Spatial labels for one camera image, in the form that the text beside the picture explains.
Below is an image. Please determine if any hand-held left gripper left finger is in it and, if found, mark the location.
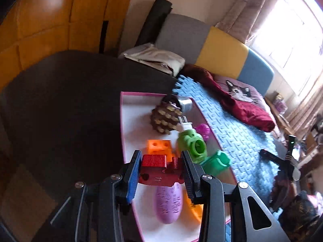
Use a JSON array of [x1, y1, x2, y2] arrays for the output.
[[49, 150, 141, 242]]

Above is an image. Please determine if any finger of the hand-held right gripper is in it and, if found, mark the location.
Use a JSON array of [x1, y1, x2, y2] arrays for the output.
[[260, 149, 287, 168]]

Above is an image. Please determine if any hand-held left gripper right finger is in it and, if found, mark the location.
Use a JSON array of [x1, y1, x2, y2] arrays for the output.
[[181, 151, 290, 242]]

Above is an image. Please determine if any red metal block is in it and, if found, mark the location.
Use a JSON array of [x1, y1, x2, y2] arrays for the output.
[[138, 154, 186, 187]]

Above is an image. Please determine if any orange plastic piece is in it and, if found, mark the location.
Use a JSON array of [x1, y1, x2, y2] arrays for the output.
[[182, 190, 204, 224]]

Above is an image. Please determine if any green plastic cup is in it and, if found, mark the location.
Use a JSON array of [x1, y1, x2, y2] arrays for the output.
[[200, 150, 231, 178]]

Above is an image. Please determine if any purple oval toy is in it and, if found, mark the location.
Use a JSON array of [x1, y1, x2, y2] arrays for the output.
[[155, 181, 183, 225]]

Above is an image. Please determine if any green plant toy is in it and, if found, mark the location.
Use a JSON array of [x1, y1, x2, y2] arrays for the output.
[[177, 116, 209, 165]]

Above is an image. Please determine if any orange block toy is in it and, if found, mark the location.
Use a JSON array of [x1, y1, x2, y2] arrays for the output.
[[146, 140, 181, 167]]

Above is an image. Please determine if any magenta plastic toy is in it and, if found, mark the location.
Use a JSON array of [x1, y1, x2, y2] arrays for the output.
[[195, 123, 211, 142]]

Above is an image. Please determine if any white tray with pink rim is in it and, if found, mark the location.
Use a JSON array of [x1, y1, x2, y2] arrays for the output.
[[120, 91, 239, 242]]

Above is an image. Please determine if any brown pin massage brush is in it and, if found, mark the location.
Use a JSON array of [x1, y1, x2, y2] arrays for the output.
[[151, 101, 182, 135]]

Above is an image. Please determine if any black and silver cylinder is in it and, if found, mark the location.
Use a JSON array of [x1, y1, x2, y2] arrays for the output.
[[163, 94, 193, 114]]

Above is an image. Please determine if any person's right forearm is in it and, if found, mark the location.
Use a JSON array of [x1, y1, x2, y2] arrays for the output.
[[278, 190, 323, 242]]

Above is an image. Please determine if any blue foam puzzle mat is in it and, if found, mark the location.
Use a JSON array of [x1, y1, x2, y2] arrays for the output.
[[172, 75, 290, 242]]

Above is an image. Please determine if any wooden nightstand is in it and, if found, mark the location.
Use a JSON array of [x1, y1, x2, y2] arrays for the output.
[[265, 93, 303, 142]]

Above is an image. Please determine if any dark red cloth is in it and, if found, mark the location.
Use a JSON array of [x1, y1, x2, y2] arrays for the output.
[[183, 64, 276, 132]]

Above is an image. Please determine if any beige curtain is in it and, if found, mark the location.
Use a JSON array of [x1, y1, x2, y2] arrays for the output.
[[288, 81, 323, 142], [214, 0, 287, 43]]

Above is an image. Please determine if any cat print pillow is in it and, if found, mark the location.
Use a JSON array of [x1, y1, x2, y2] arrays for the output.
[[214, 74, 278, 131]]

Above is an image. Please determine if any grey yellow blue headboard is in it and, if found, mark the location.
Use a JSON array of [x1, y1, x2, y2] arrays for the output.
[[154, 13, 275, 96]]

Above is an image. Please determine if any beige cloth bag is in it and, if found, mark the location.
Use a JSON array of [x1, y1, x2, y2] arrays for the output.
[[119, 43, 186, 77]]

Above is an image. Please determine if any bright window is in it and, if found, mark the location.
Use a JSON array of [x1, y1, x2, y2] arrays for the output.
[[250, 0, 323, 96]]

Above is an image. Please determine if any black rolled mat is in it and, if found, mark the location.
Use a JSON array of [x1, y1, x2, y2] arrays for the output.
[[135, 0, 173, 47]]

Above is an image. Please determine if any wooden wardrobe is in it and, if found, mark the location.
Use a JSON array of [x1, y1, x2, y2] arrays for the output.
[[0, 0, 138, 91]]

